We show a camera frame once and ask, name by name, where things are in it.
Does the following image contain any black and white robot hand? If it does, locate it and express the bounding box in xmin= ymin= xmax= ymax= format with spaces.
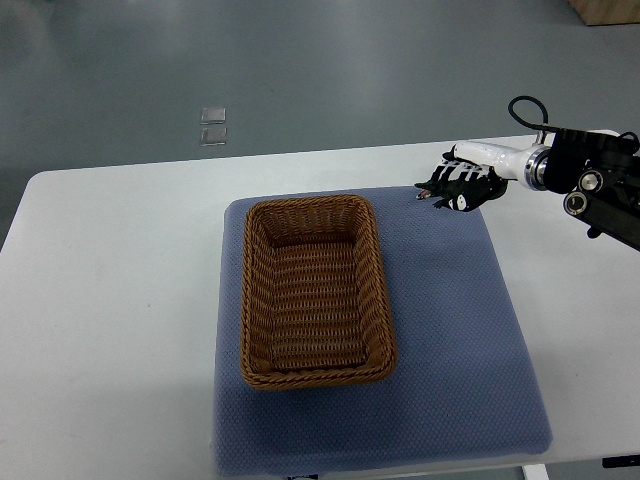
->
xmin=428 ymin=141 xmax=549 ymax=211

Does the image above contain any dark toy crocodile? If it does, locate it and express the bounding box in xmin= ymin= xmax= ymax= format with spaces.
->
xmin=415 ymin=180 xmax=485 ymax=212

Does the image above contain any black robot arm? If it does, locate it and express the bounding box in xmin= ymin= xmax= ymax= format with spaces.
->
xmin=508 ymin=95 xmax=639 ymax=250

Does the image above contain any brown wicker basket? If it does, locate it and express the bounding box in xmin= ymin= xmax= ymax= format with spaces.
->
xmin=240 ymin=194 xmax=397 ymax=391

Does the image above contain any wooden box corner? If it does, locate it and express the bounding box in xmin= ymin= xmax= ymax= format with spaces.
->
xmin=568 ymin=0 xmax=639 ymax=26

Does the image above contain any blue quilted mat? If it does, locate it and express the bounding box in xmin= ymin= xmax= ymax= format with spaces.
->
xmin=213 ymin=187 xmax=552 ymax=477

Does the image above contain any lower metal floor plate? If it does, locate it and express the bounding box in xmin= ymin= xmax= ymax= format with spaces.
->
xmin=200 ymin=125 xmax=227 ymax=146

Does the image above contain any metal floor plate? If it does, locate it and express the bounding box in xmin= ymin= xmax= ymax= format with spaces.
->
xmin=200 ymin=125 xmax=227 ymax=146
xmin=200 ymin=107 xmax=226 ymax=125

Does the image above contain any upper metal floor plate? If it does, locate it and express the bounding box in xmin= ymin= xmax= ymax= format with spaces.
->
xmin=200 ymin=107 xmax=226 ymax=125

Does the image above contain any black table bracket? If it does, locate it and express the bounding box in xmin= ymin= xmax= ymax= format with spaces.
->
xmin=601 ymin=455 xmax=640 ymax=469

